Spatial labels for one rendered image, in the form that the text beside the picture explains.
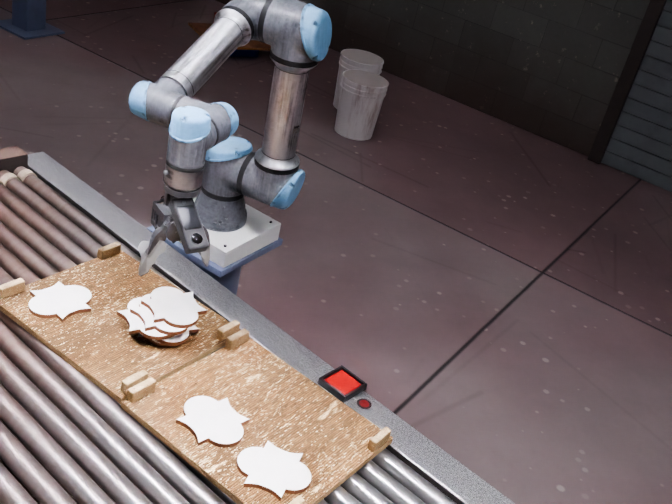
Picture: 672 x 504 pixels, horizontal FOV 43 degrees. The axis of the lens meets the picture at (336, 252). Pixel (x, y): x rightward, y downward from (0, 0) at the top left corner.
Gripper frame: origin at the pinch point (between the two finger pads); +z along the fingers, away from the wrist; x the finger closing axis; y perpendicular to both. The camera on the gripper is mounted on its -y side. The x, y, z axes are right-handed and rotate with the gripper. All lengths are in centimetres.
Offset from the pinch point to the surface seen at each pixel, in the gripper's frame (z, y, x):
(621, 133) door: 76, 193, -424
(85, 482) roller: 16.5, -34.0, 29.4
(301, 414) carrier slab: 14.6, -33.7, -14.3
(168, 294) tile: 8.0, 3.8, -1.0
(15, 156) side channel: 12, 82, 10
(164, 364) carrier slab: 14.4, -10.9, 5.4
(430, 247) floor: 104, 135, -214
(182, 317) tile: 8.1, -4.7, -0.6
